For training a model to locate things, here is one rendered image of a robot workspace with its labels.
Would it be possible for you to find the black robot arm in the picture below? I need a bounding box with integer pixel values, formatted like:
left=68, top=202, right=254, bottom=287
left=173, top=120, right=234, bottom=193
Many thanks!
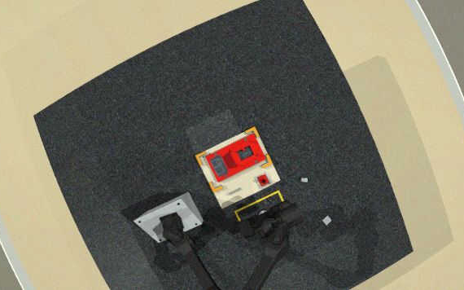
left=160, top=203, right=304, bottom=290

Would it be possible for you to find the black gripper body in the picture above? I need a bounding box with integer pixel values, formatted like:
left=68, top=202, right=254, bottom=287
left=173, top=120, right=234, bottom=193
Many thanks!
left=239, top=200, right=291, bottom=239

